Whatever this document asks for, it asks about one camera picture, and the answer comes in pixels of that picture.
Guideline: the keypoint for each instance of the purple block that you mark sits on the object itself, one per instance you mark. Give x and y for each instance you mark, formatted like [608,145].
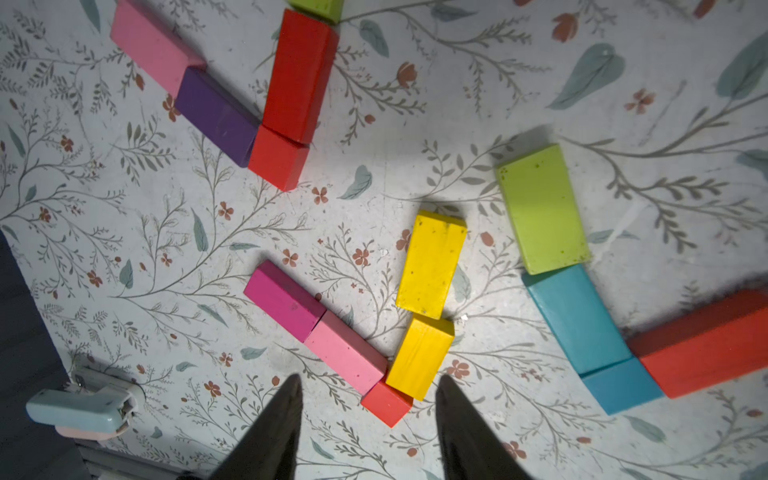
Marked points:
[218,115]

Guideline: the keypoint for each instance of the pink block bottom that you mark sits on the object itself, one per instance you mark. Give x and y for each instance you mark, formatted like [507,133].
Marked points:
[344,351]

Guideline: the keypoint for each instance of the lime green block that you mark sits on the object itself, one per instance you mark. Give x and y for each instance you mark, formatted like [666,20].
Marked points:
[327,10]
[542,208]

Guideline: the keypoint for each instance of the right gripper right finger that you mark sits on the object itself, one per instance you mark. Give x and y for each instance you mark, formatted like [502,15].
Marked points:
[469,448]

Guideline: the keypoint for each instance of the pink block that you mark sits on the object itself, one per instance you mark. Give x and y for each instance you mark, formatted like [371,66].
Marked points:
[147,40]
[344,351]

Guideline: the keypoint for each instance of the small red cube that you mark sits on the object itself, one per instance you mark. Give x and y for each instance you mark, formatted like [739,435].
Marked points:
[387,404]
[277,159]

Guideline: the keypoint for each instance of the long red block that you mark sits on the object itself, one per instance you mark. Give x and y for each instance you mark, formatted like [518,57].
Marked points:
[303,61]

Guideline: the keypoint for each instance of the teal rectangular block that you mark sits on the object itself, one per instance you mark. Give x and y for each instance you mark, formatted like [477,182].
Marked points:
[578,318]

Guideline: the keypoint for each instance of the small teal cube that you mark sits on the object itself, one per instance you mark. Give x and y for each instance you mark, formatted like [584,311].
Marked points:
[622,386]

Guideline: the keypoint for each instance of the magenta block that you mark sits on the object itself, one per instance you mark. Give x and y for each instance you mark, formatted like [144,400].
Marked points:
[284,300]

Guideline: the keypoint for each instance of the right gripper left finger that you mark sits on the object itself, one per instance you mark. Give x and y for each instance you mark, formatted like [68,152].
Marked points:
[268,450]

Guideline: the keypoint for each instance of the yellow block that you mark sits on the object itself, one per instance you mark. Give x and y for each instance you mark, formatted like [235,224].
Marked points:
[420,355]
[431,261]

